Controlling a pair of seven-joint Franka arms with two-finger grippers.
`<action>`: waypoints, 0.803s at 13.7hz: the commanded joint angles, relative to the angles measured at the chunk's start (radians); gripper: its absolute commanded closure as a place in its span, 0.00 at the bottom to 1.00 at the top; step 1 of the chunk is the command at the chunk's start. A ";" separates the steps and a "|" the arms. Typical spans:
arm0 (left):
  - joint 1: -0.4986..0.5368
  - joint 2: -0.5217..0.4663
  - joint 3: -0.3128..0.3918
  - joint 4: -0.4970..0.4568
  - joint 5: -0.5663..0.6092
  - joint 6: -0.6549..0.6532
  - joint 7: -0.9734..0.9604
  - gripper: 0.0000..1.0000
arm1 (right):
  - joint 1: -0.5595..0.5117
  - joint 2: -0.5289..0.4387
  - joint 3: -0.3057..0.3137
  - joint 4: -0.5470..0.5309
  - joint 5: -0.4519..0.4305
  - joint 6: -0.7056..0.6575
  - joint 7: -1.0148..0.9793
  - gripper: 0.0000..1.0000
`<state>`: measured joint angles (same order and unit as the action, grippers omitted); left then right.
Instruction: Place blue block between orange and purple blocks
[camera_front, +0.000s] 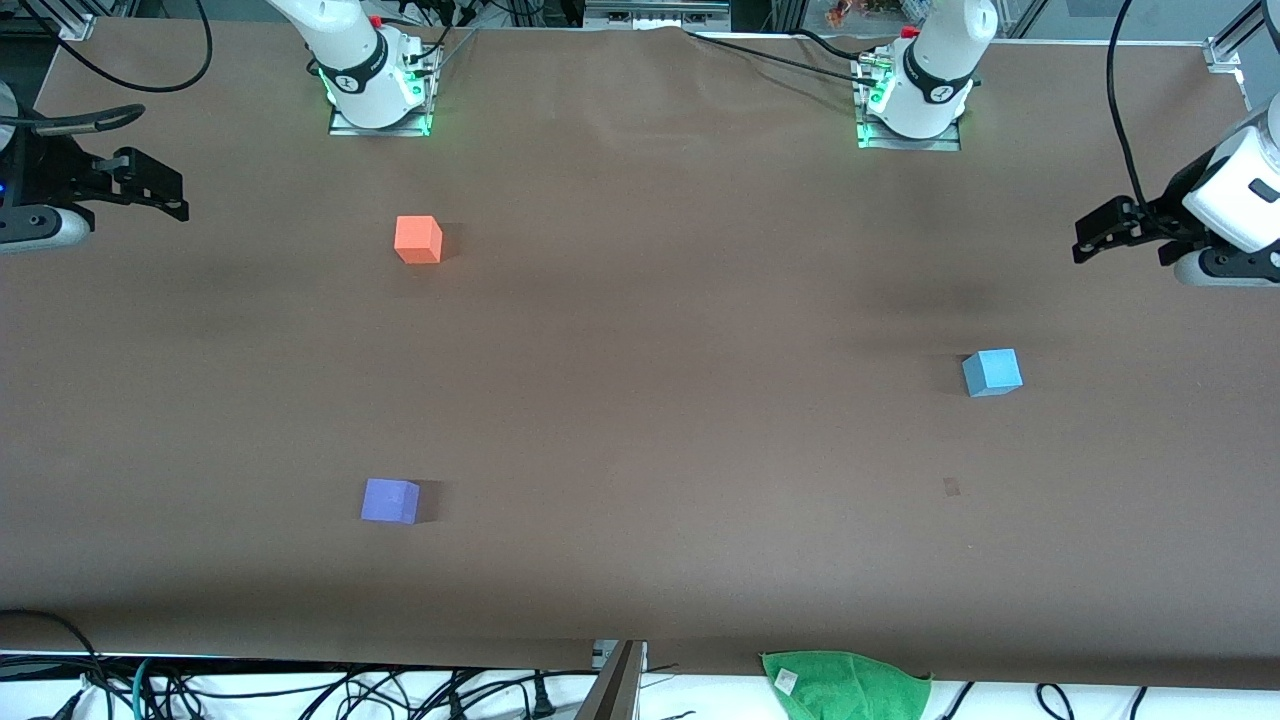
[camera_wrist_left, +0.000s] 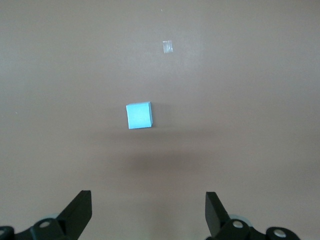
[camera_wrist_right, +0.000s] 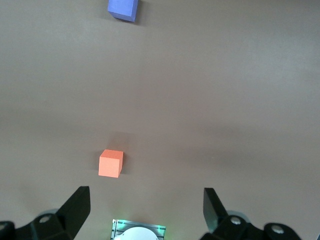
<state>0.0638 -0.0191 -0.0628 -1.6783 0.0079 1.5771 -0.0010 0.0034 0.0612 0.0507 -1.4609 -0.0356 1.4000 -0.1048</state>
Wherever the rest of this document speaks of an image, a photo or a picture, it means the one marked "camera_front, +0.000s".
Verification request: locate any light blue foam block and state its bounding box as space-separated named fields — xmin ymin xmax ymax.
xmin=962 ymin=348 xmax=1024 ymax=399

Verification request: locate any orange foam block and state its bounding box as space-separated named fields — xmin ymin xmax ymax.
xmin=394 ymin=215 xmax=444 ymax=265

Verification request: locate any purple foam block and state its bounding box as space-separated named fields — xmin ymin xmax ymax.
xmin=360 ymin=478 xmax=421 ymax=525

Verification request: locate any brown table cover sheet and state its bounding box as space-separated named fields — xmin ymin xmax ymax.
xmin=0 ymin=18 xmax=1280 ymax=691

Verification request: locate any grey power strip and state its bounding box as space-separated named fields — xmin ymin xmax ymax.
xmin=584 ymin=0 xmax=733 ymax=31

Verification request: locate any green microfiber cloth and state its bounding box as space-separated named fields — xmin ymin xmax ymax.
xmin=761 ymin=650 xmax=934 ymax=720

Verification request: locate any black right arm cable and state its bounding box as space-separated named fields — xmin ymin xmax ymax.
xmin=18 ymin=0 xmax=214 ymax=95

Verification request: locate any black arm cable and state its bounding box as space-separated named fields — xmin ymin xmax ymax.
xmin=1104 ymin=0 xmax=1161 ymax=219
xmin=18 ymin=0 xmax=214 ymax=95

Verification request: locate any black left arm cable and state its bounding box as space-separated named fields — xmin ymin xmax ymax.
xmin=1104 ymin=0 xmax=1161 ymax=219

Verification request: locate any aluminium frame profile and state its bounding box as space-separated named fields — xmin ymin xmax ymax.
xmin=1203 ymin=0 xmax=1280 ymax=109
xmin=18 ymin=0 xmax=97 ymax=43

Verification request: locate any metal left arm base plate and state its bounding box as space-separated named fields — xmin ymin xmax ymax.
xmin=852 ymin=50 xmax=983 ymax=153

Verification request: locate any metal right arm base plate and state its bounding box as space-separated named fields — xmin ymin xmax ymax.
xmin=328 ymin=45 xmax=443 ymax=138

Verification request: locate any long black table cable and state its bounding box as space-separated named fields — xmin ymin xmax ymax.
xmin=684 ymin=28 xmax=881 ymax=89

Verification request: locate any black looped floor cable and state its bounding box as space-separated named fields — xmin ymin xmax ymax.
xmin=0 ymin=608 xmax=111 ymax=720

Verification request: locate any teal cable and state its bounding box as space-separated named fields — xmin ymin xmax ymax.
xmin=128 ymin=656 xmax=163 ymax=720

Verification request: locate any grey metal post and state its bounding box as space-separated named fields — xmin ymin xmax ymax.
xmin=574 ymin=640 xmax=647 ymax=720

